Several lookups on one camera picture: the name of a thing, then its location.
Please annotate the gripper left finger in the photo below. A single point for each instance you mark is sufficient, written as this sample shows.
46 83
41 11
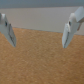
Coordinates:
8 31

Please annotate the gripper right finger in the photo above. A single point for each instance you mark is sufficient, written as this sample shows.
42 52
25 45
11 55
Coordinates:
70 30

